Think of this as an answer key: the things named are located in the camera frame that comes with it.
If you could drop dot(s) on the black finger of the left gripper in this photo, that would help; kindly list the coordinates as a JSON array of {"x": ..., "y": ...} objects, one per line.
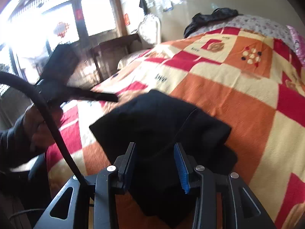
[{"x": 75, "y": 93}]

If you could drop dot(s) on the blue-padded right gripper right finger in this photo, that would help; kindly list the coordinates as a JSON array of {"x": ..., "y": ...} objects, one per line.
[{"x": 225, "y": 198}]

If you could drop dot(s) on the black knit pants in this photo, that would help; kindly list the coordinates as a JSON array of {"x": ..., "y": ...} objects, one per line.
[{"x": 155, "y": 122}]

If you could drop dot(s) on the person's left hand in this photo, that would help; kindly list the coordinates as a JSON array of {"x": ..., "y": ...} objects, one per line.
[{"x": 36, "y": 129}]

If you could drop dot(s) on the dark wooden desk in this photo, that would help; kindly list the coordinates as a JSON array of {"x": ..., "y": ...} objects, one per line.
[{"x": 106, "y": 55}]

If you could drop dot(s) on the patchwork love blanket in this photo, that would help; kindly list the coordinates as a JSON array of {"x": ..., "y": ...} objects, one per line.
[{"x": 252, "y": 82}]

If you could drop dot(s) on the black jacket on bed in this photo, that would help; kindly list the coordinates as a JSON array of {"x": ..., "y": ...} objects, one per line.
[{"x": 200, "y": 20}]

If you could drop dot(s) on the pink penguin quilt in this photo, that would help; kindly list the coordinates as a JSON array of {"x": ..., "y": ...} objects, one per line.
[{"x": 299, "y": 44}]

